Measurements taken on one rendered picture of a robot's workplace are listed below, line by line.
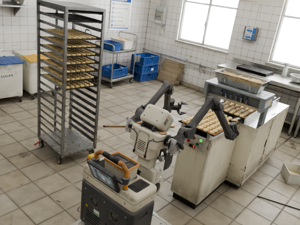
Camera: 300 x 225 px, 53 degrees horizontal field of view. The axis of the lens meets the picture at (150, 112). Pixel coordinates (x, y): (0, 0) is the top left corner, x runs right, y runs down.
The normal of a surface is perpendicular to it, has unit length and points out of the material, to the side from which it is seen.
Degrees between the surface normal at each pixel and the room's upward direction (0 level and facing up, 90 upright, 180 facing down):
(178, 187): 90
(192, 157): 90
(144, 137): 82
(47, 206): 0
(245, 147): 90
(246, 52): 90
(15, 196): 0
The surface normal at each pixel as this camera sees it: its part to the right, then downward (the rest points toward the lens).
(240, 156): -0.62, 0.21
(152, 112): -0.38, -0.47
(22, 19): 0.75, 0.33
